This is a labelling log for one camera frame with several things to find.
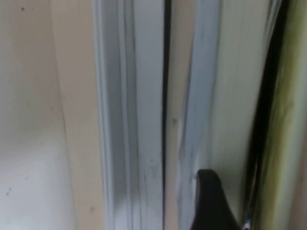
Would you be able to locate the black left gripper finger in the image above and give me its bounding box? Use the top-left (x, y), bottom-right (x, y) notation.
top-left (189, 168), bottom-right (242, 230)

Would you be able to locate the yellow-green mechanical design book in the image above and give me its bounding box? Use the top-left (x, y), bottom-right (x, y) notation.
top-left (167, 0), bottom-right (307, 230)

